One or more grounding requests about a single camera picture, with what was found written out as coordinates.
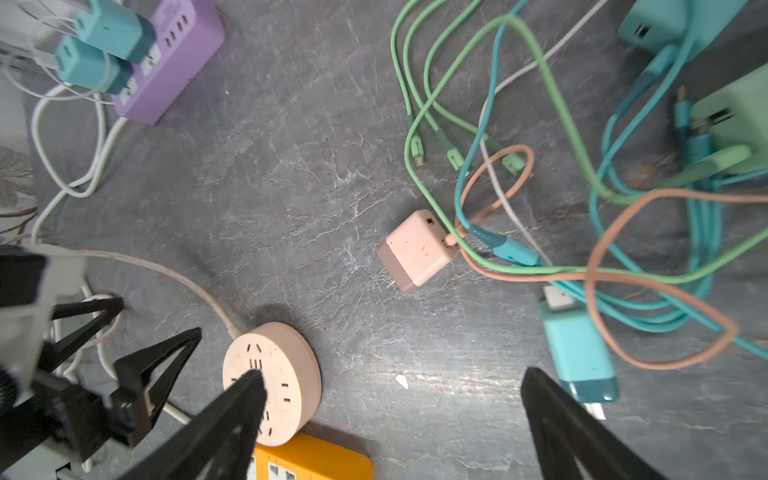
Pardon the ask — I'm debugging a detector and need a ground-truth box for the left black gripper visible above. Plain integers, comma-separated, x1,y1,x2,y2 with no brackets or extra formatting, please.
0,295,203,475

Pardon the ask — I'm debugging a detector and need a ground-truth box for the white long thin cable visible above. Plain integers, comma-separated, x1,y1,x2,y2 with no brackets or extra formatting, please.
476,0,610,265

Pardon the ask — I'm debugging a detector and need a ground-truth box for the teal charger with white cable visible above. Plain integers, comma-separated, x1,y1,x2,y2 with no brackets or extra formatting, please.
55,36,132,95

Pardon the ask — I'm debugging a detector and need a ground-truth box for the pink round power socket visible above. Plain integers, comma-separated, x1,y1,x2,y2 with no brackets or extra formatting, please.
222,322,322,447

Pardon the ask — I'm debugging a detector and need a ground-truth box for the green charger cube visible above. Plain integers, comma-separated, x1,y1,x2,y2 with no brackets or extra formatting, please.
692,65,768,175

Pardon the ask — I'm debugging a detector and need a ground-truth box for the pink multi-head cable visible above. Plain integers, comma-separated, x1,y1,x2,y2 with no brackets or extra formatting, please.
443,143,768,371

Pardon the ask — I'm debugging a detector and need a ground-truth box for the pink charger adapter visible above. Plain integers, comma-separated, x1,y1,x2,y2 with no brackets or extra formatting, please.
376,209,459,294

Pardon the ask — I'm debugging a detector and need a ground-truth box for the orange power strip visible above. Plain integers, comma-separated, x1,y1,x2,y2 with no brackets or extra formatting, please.
246,433,374,480

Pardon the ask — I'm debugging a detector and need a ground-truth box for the beige round socket cord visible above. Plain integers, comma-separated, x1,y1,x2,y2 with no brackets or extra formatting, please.
77,248,244,340

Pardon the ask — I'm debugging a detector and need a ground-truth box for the purple power strip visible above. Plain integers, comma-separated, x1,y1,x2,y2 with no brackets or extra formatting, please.
112,0,225,125

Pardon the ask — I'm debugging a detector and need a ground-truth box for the teal cable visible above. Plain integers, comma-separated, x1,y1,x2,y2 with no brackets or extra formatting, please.
452,0,768,361

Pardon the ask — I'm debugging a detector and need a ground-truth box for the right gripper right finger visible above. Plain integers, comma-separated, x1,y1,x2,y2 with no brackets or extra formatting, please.
520,367,664,479

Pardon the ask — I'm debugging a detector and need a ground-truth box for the white purple strip cord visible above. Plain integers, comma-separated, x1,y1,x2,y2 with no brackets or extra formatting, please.
29,83,130,241

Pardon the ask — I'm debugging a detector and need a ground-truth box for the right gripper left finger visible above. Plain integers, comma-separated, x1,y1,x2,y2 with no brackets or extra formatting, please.
122,370,267,479

